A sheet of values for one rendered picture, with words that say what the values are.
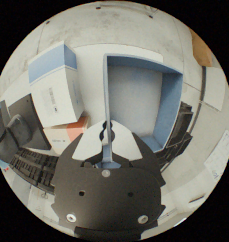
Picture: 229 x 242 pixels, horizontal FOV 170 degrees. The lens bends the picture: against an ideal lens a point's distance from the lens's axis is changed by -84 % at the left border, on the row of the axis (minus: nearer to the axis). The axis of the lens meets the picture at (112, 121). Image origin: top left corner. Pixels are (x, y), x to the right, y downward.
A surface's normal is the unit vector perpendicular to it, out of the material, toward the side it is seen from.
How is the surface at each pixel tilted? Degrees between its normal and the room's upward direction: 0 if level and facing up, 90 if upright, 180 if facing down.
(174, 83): 89
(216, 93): 90
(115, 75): 1
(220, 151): 90
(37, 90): 0
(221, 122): 90
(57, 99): 0
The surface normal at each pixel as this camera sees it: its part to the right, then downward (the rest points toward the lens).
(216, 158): -0.99, 0.07
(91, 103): 0.12, 0.48
